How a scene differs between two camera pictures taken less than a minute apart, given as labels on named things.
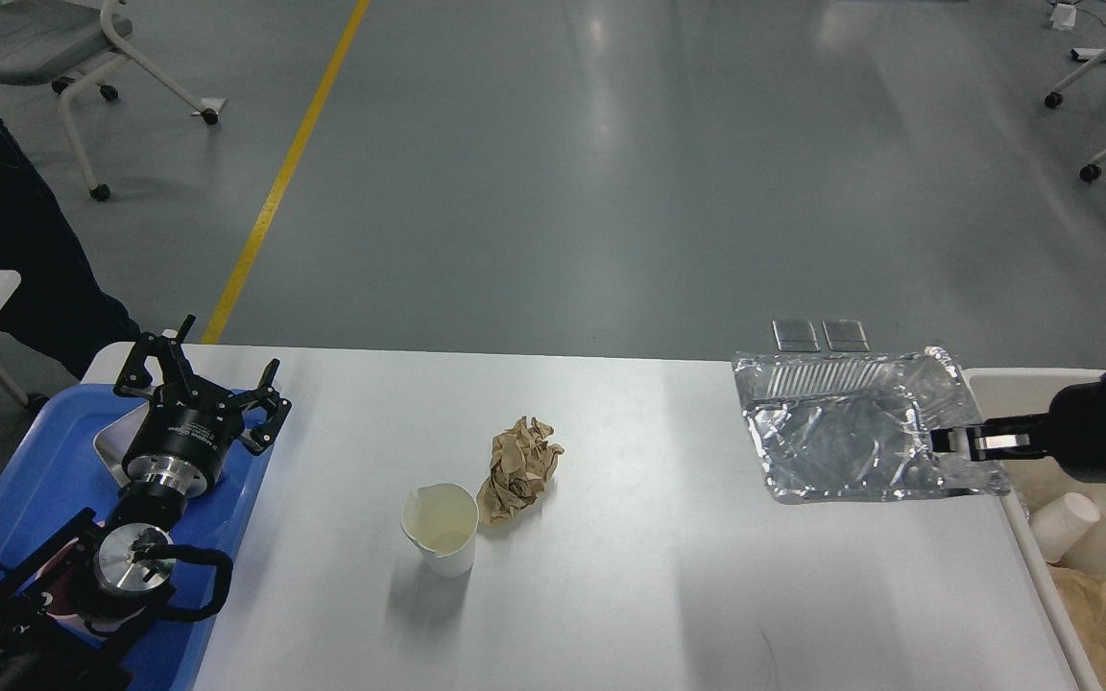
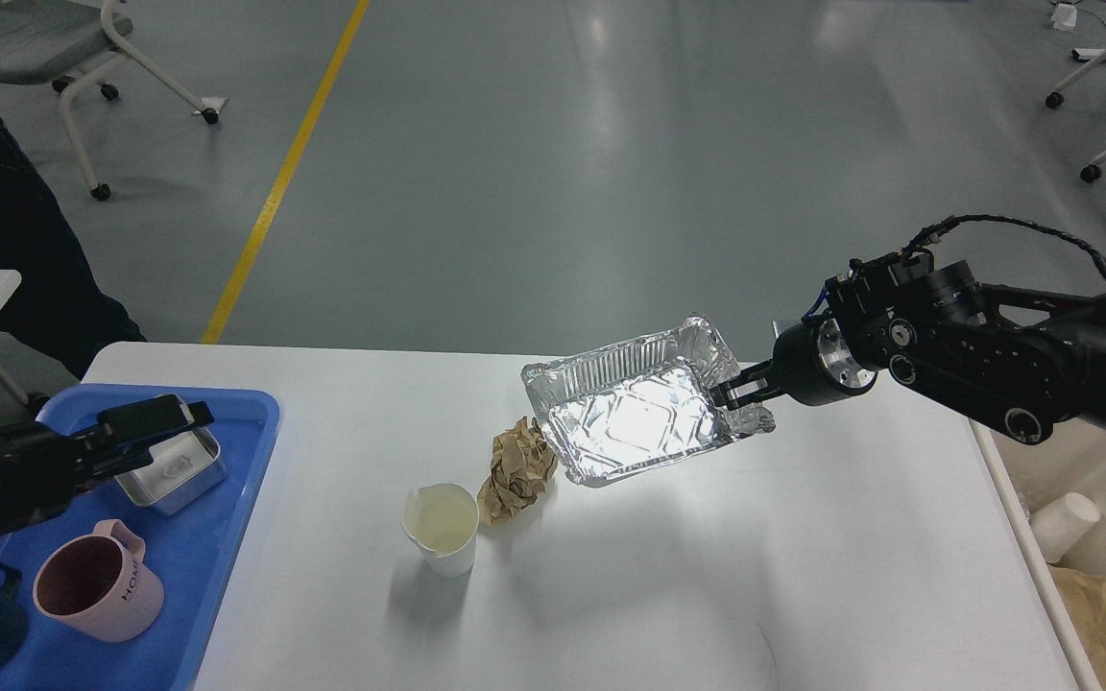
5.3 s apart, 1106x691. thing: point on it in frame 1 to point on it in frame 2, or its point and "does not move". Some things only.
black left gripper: (177, 443) to (5, 477)
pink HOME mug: (67, 570) does not move
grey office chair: (36, 41) does not move
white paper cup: (443, 519) does not move
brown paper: (522, 461) does not move
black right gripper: (1084, 428) to (815, 365)
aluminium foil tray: (859, 423) to (638, 402)
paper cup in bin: (1061, 526) does not move
